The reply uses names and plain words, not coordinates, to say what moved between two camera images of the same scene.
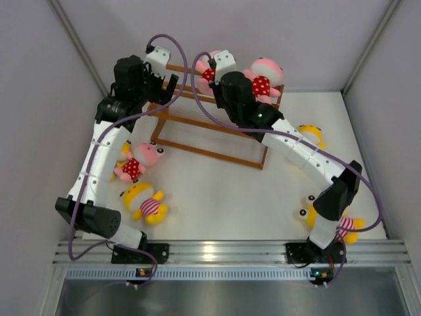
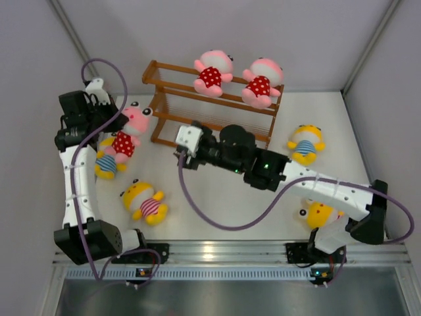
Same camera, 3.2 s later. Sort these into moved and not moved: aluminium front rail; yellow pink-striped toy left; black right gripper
Moved: black right gripper
Not moved: yellow pink-striped toy left; aluminium front rail
